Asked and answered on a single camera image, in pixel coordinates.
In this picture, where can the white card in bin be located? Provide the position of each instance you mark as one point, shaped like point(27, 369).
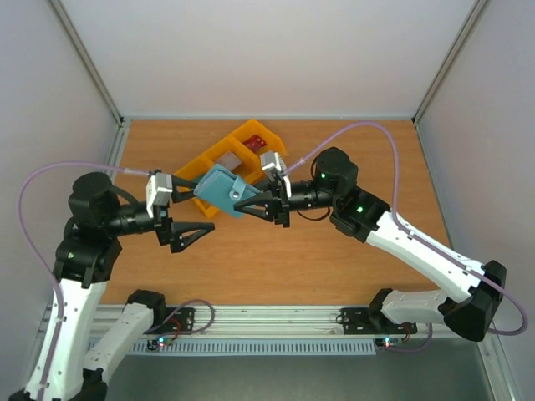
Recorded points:
point(229, 160)

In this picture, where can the red card in bin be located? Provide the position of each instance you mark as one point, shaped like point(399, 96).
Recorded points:
point(254, 143)

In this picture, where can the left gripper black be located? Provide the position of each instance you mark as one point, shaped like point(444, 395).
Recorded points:
point(170, 231)

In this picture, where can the yellow bin middle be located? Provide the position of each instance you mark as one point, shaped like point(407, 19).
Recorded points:
point(250, 168)

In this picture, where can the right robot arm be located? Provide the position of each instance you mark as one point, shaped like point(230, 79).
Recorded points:
point(468, 292)

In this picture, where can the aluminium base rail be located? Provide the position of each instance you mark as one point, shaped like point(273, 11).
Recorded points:
point(241, 322)

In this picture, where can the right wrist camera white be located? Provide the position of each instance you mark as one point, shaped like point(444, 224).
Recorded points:
point(275, 170)

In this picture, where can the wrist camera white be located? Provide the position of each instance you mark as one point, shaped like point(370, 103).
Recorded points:
point(158, 190)
point(275, 170)

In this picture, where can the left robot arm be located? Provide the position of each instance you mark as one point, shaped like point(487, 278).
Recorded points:
point(101, 213)

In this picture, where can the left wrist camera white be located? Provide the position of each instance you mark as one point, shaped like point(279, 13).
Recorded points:
point(158, 190)

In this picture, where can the blue leather card holder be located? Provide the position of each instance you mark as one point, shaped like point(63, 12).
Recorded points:
point(222, 189)

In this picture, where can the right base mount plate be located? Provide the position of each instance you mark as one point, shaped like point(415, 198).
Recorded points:
point(358, 320)

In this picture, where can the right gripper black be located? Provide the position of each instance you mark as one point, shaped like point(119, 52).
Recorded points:
point(280, 205)

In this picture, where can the slotted cable duct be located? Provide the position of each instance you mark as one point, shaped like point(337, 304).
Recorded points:
point(191, 347)

